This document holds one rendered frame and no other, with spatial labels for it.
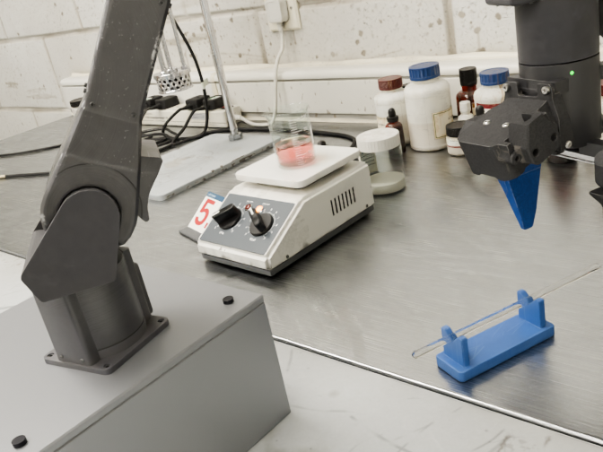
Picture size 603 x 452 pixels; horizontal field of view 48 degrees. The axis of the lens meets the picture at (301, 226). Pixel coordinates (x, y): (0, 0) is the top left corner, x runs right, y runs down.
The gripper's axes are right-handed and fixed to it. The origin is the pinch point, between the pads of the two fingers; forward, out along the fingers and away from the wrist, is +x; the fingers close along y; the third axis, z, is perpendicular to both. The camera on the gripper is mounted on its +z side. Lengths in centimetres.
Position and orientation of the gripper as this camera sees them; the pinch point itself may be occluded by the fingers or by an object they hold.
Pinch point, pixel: (565, 204)
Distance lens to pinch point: 58.8
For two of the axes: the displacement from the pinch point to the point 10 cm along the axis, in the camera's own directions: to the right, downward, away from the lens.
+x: 2.0, 9.0, 3.9
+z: -8.7, 3.4, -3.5
